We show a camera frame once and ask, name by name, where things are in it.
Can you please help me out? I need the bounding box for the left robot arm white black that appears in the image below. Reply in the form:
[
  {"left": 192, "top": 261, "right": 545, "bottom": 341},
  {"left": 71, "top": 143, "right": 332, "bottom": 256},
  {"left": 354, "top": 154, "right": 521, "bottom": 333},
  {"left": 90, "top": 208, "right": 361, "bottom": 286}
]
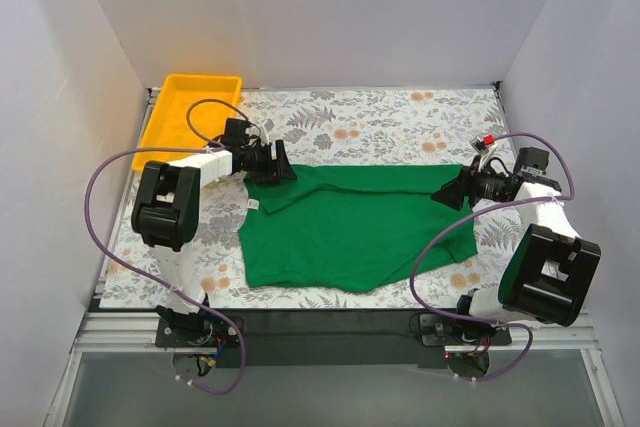
[{"left": 131, "top": 119, "right": 297, "bottom": 347}]

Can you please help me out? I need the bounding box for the floral patterned table mat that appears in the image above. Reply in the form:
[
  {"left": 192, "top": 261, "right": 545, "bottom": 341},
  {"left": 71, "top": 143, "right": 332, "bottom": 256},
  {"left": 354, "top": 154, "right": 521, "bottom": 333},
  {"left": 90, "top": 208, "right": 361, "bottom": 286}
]
[{"left": 99, "top": 87, "right": 561, "bottom": 310}]

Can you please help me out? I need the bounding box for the aluminium frame rail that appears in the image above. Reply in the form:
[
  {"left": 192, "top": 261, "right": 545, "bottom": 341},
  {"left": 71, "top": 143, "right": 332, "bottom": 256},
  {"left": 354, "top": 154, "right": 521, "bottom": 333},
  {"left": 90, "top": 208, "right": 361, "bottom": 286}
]
[{"left": 73, "top": 311, "right": 163, "bottom": 353}]

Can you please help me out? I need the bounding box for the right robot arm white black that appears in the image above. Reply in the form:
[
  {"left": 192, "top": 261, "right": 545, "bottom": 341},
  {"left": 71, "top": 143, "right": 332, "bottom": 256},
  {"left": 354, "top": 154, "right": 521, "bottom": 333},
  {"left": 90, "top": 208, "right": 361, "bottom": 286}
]
[{"left": 431, "top": 147, "right": 601, "bottom": 345}]

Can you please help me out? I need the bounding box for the green t-shirt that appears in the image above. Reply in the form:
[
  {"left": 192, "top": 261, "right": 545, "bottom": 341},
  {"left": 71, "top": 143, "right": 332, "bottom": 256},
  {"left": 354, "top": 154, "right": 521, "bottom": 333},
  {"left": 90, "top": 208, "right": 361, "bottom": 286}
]
[{"left": 238, "top": 165, "right": 478, "bottom": 293}]

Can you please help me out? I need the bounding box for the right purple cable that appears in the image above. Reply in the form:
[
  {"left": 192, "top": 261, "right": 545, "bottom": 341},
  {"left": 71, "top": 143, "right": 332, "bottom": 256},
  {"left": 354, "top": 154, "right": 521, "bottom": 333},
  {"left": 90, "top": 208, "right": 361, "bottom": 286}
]
[{"left": 409, "top": 132, "right": 576, "bottom": 381}]

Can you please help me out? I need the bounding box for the yellow plastic bin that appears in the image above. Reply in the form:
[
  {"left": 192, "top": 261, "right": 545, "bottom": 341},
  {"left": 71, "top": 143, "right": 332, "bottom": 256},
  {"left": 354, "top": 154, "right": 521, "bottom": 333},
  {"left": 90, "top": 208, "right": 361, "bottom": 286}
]
[{"left": 139, "top": 74, "right": 242, "bottom": 149}]

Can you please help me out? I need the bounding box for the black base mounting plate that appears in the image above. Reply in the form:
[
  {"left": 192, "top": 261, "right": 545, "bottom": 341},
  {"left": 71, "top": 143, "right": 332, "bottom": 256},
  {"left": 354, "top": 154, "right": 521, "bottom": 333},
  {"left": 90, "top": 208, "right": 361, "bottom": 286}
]
[{"left": 155, "top": 307, "right": 511, "bottom": 369}]

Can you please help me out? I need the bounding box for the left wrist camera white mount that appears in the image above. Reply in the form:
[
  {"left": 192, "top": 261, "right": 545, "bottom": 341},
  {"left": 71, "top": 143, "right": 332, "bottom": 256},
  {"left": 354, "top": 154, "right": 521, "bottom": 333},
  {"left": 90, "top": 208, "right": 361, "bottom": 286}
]
[{"left": 249, "top": 122, "right": 272, "bottom": 148}]

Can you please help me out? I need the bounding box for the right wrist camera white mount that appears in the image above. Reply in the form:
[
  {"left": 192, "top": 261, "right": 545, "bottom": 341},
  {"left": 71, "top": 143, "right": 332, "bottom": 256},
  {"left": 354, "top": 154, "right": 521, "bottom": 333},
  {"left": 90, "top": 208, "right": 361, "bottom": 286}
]
[{"left": 470, "top": 135, "right": 496, "bottom": 171}]

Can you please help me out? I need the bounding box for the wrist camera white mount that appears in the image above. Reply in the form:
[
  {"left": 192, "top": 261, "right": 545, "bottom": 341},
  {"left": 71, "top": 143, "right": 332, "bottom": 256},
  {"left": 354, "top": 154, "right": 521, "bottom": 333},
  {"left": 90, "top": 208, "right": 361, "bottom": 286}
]
[
  {"left": 470, "top": 135, "right": 496, "bottom": 171},
  {"left": 249, "top": 122, "right": 272, "bottom": 148}
]

